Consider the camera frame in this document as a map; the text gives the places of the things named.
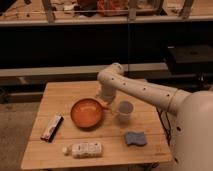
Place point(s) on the translucent plastic cup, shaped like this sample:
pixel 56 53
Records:
pixel 124 110

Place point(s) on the white plastic bottle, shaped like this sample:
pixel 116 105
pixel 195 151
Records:
pixel 84 150

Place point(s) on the red white black box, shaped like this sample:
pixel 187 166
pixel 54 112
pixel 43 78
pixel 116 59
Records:
pixel 52 128

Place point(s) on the black box on right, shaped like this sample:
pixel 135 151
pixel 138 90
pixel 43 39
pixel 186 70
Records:
pixel 190 59

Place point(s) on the orange ceramic bowl with handle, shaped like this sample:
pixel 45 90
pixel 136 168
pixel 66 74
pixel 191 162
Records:
pixel 87 113

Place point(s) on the blue sponge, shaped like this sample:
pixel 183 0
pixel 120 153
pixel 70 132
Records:
pixel 135 138

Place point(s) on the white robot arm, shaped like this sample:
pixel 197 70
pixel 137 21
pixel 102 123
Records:
pixel 193 139

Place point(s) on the wooden table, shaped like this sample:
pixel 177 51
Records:
pixel 59 97

